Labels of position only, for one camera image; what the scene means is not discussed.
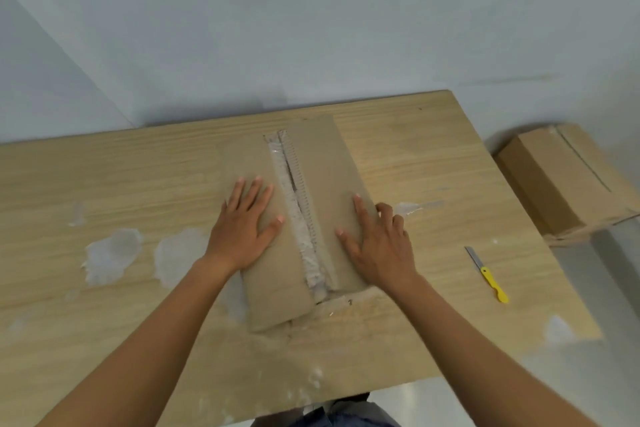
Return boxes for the person's right hand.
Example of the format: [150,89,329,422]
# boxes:
[335,193,419,288]

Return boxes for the person's left hand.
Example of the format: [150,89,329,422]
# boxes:
[203,176,287,273]

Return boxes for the yellow utility knife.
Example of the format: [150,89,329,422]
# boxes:
[463,245,510,304]

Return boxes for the brown cardboard box yellow sides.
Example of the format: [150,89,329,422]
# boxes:
[219,113,381,334]

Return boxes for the person's left forearm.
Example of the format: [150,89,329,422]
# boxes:
[35,254,243,427]

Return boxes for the person's right forearm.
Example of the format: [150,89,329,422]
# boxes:
[382,269,586,427]

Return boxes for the light wooden table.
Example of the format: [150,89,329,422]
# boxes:
[0,89,603,427]

